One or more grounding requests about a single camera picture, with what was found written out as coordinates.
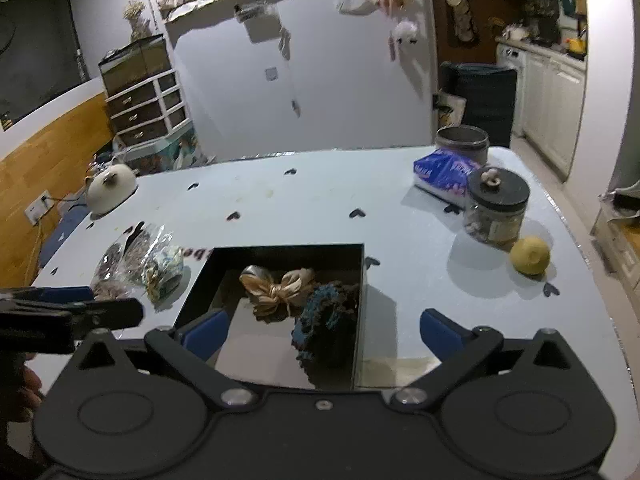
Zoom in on satin peach bow scrunchie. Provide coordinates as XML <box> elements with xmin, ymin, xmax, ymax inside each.
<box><xmin>239</xmin><ymin>266</ymin><xmax>316</xmax><ymax>323</ymax></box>

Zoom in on white drawer cabinet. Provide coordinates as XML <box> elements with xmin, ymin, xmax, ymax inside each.
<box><xmin>105</xmin><ymin>68</ymin><xmax>192</xmax><ymax>150</ymax></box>

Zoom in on blue tissue packet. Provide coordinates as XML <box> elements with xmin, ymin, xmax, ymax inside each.
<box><xmin>412</xmin><ymin>148</ymin><xmax>480</xmax><ymax>209</ymax></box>

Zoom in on white wall power outlet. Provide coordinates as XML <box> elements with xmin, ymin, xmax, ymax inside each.
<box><xmin>24</xmin><ymin>190</ymin><xmax>55</xmax><ymax>226</ymax></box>

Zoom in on white fluffy hanging plush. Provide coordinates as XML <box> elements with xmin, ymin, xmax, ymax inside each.
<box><xmin>392</xmin><ymin>20</ymin><xmax>419</xmax><ymax>44</ymax></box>

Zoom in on blue triangle pattern bedding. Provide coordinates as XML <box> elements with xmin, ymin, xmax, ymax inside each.
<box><xmin>38</xmin><ymin>194</ymin><xmax>89</xmax><ymax>269</ymax></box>

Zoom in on glass jar black lid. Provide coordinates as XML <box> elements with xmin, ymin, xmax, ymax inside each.
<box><xmin>463</xmin><ymin>166</ymin><xmax>530</xmax><ymax>247</ymax></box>

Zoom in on white ceramic cat figurine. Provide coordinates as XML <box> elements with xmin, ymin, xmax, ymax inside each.
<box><xmin>85</xmin><ymin>164</ymin><xmax>138</xmax><ymax>217</ymax></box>

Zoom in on black storage box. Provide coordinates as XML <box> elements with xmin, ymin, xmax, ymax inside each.
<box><xmin>175</xmin><ymin>244</ymin><xmax>364</xmax><ymax>390</ymax></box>

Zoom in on dark blue knitted scrunchie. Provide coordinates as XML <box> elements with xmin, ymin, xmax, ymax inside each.
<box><xmin>291</xmin><ymin>281</ymin><xmax>360</xmax><ymax>375</ymax></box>

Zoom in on dried flower vase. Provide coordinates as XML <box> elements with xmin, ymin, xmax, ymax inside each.
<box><xmin>122</xmin><ymin>0</ymin><xmax>151</xmax><ymax>41</ymax></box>

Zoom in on cartoon print tote bag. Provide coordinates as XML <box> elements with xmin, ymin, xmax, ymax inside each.
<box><xmin>435</xmin><ymin>91</ymin><xmax>466</xmax><ymax>128</ymax></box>

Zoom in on bagged tan hair ties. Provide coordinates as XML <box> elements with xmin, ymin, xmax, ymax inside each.
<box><xmin>121</xmin><ymin>222</ymin><xmax>174</xmax><ymax>281</ymax></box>

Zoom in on yellow lemon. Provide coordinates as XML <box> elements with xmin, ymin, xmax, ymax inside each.
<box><xmin>509</xmin><ymin>236</ymin><xmax>551</xmax><ymax>275</ymax></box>

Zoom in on white washing machine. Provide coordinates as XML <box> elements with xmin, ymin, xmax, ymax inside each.
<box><xmin>496</xmin><ymin>44</ymin><xmax>527</xmax><ymax>136</ymax></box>

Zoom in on dark blue laundry hamper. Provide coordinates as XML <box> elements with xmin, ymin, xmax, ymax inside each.
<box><xmin>440</xmin><ymin>62</ymin><xmax>518</xmax><ymax>148</ymax></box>

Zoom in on bagged teal gold scrunchie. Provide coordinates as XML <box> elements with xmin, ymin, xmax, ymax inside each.
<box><xmin>142</xmin><ymin>245</ymin><xmax>184</xmax><ymax>304</ymax></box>

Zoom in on bagged dark brown hair ties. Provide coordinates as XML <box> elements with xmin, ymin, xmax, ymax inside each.
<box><xmin>89</xmin><ymin>242</ymin><xmax>147</xmax><ymax>302</ymax></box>

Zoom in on glass terrarium tank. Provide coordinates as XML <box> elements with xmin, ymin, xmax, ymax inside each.
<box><xmin>99</xmin><ymin>35</ymin><xmax>171</xmax><ymax>96</ymax></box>

